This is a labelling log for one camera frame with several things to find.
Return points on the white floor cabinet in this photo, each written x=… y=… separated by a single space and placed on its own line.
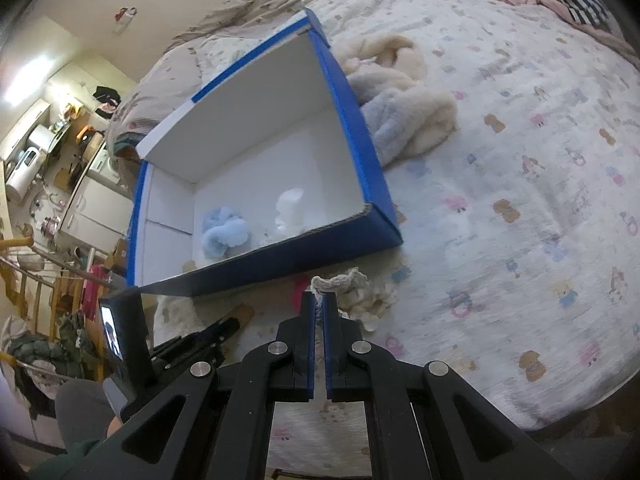
x=95 y=205

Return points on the white water heater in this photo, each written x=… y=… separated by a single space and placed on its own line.
x=22 y=170

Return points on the beige printed quilt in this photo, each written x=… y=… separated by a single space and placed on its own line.
x=240 y=5

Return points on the yellow wooden rack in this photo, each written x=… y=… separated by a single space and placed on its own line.
x=30 y=280

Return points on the clothes hanging on wall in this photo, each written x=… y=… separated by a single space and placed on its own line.
x=107 y=100

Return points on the white fluffy cloth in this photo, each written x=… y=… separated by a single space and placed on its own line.
x=175 y=310

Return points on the beige knitted sock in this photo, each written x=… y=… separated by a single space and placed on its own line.
x=350 y=285

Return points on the red white wall decoration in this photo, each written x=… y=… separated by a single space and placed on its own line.
x=125 y=14

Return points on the person's grey trouser leg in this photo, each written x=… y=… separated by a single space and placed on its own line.
x=80 y=410

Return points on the white washing machine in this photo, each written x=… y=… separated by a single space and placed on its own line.
x=100 y=165

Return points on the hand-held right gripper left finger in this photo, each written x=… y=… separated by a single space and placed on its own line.
x=311 y=350

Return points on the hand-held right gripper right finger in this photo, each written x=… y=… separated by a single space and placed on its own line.
x=327 y=350

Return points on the light blue fluffy sock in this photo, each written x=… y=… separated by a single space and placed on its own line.
x=222 y=232

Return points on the blue cardboard box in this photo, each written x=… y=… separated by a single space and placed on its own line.
x=360 y=125

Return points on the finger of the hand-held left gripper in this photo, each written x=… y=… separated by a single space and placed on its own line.
x=200 y=347
x=210 y=329

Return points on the green clothes pile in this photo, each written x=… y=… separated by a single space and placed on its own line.
x=60 y=340

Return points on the cream fluffy garment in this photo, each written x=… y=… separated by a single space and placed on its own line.
x=400 y=100

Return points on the person's left forearm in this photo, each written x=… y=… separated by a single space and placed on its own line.
x=70 y=460

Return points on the white fluffy sock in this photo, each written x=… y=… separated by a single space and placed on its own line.
x=290 y=210

